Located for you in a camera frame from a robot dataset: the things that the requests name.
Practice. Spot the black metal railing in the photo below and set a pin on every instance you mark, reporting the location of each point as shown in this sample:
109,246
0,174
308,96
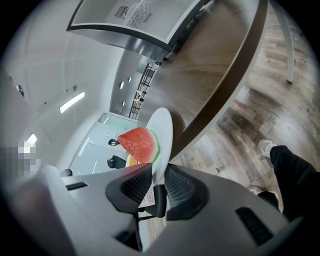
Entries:
143,90

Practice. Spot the white perforated basket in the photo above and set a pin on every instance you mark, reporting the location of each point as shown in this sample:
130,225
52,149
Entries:
150,197

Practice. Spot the person's black-clothed body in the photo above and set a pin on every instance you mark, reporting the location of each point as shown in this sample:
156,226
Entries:
295,180

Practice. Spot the white round plate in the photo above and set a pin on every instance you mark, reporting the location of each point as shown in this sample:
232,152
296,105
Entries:
163,125

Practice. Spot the grey table leg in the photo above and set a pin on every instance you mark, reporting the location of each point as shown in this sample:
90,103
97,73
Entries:
289,50

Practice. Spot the long ceiling light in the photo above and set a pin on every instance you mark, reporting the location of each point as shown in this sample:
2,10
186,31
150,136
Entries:
72,102
31,139

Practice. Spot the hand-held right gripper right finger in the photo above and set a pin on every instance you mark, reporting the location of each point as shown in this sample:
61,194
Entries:
225,205

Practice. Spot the round ceiling smoke detector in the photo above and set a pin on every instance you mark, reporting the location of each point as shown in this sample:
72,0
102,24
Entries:
74,87

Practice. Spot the person's left white shoe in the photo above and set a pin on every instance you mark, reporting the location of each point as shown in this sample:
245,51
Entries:
255,190

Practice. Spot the person's white shoe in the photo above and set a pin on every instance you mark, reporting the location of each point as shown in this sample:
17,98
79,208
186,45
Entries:
265,147
255,190

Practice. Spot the person's right white shoe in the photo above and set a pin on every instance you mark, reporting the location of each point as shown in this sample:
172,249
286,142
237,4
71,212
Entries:
265,147

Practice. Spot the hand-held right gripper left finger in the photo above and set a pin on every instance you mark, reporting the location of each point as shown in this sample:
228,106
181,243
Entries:
95,200

